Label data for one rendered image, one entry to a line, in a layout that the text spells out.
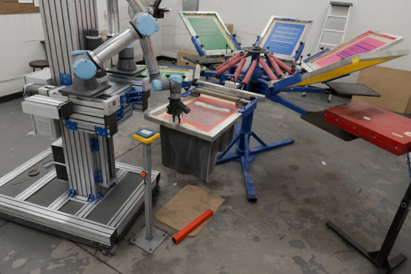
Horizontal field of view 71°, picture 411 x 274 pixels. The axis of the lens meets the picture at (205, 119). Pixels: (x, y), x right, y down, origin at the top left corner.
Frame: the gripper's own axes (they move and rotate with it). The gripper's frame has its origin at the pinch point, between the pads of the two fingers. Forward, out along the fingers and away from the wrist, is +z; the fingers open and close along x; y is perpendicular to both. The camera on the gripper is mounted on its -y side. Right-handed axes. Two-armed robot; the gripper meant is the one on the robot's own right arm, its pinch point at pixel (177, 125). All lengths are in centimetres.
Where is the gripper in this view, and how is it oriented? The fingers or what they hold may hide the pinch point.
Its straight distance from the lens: 203.9
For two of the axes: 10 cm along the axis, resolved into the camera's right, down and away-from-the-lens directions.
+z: -0.6, 9.1, 4.2
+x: -5.0, 3.4, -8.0
